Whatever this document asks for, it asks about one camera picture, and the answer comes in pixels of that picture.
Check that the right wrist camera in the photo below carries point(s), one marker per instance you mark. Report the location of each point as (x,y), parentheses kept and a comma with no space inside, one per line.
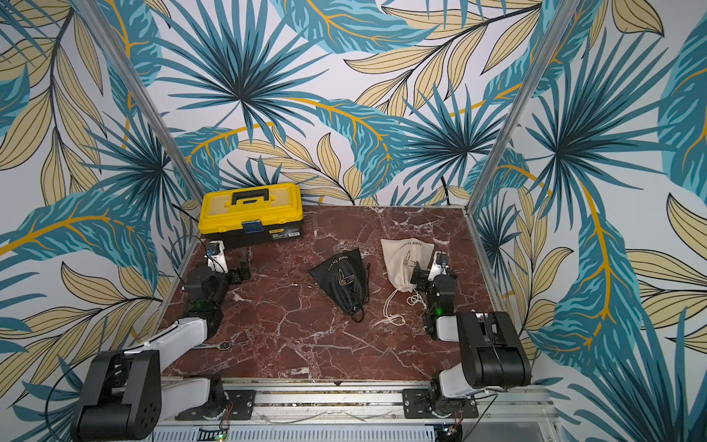
(442,264)

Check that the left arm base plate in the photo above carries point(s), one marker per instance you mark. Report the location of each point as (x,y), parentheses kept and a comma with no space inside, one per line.
(232,403)

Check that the black drawstring bag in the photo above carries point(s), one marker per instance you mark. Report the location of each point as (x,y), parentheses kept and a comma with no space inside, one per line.
(345,280)

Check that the aluminium front rail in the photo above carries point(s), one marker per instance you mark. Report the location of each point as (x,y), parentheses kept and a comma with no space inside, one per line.
(359,410)

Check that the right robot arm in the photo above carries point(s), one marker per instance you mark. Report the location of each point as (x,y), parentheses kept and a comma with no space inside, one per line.
(491,354)

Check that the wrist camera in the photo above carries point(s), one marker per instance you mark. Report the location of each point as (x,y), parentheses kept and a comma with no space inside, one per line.
(442,264)
(215,256)

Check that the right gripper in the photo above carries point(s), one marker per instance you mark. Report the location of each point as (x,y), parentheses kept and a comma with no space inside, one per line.
(420,277)

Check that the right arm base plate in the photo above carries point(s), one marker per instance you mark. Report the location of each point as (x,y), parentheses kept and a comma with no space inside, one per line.
(426,404)

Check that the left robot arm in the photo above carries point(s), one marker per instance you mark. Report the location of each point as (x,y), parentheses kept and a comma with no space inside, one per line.
(124,397)

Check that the yellow black toolbox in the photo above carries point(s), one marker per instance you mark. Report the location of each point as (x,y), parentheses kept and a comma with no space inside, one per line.
(253,216)

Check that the beige drawstring bag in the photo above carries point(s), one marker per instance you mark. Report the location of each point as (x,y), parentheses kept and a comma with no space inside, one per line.
(400,258)

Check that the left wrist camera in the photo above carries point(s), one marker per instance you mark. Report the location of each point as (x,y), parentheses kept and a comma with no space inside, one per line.
(215,256)

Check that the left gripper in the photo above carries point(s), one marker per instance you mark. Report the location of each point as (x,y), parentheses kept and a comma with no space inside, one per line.
(236,277)

